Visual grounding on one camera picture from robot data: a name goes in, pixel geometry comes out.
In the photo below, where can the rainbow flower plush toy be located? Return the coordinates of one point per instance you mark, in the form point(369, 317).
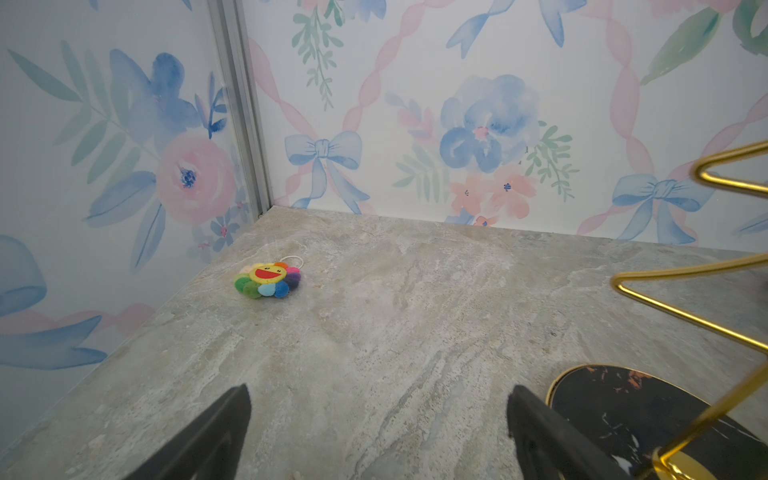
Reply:
point(270, 280)

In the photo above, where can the gold wine glass rack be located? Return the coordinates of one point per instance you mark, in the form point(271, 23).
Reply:
point(645, 427)

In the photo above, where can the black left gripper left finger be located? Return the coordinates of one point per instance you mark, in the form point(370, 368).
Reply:
point(209, 447)

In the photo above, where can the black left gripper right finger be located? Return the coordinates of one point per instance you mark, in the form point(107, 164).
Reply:
point(548, 447)

